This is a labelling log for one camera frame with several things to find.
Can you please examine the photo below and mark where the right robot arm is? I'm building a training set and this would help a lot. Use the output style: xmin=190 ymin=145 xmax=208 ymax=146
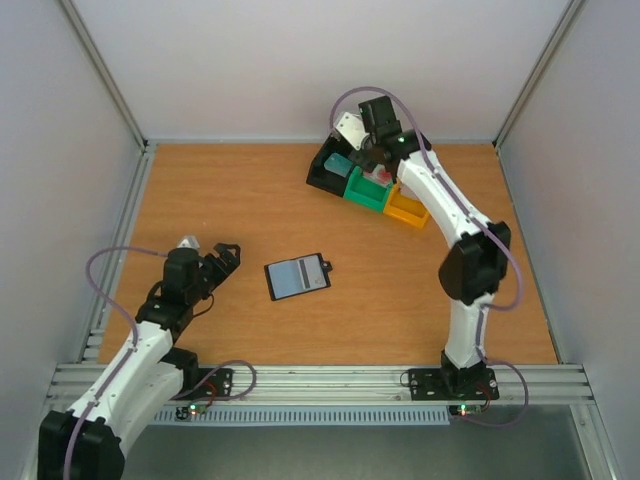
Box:
xmin=351 ymin=96 xmax=511 ymax=398

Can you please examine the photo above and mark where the black plastic bin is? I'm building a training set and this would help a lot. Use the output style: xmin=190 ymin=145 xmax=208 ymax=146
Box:
xmin=306 ymin=133 xmax=355 ymax=197

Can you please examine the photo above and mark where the white card with red flowers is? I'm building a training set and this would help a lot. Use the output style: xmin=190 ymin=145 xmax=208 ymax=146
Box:
xmin=294 ymin=254 xmax=331 ymax=293

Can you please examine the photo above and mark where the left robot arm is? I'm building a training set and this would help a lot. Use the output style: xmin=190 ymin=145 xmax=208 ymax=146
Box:
xmin=37 ymin=238 xmax=241 ymax=479

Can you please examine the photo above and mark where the green plastic bin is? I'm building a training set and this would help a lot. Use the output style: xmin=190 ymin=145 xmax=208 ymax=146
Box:
xmin=343 ymin=167 xmax=393 ymax=213

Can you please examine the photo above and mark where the yellow plastic bin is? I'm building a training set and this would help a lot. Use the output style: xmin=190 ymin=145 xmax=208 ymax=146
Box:
xmin=383 ymin=184 xmax=430 ymax=229

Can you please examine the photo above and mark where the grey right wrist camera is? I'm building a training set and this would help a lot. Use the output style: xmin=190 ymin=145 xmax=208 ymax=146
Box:
xmin=333 ymin=112 xmax=369 ymax=150

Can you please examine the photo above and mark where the white slotted cable duct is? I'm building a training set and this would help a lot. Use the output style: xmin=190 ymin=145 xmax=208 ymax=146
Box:
xmin=150 ymin=405 xmax=450 ymax=428

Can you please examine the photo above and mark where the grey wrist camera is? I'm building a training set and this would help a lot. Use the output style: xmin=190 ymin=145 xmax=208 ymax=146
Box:
xmin=333 ymin=112 xmax=369 ymax=150
xmin=177 ymin=235 xmax=200 ymax=251

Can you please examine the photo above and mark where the teal card stack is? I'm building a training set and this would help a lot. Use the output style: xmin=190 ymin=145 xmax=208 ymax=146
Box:
xmin=323 ymin=153 xmax=353 ymax=178

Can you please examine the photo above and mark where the aluminium front rail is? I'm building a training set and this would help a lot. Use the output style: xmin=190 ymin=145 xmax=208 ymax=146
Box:
xmin=46 ymin=364 xmax=595 ymax=406

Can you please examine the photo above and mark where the red patterned card stack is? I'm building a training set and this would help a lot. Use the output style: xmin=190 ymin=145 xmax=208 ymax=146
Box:
xmin=365 ymin=166 xmax=393 ymax=187

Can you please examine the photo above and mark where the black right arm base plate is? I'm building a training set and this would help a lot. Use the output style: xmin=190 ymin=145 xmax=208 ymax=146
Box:
xmin=406 ymin=368 xmax=500 ymax=402

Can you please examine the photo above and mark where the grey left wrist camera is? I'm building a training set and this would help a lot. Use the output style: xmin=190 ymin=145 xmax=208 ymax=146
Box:
xmin=177 ymin=235 xmax=200 ymax=251

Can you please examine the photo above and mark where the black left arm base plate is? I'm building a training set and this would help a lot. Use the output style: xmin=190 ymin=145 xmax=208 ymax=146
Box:
xmin=173 ymin=367 xmax=234 ymax=401

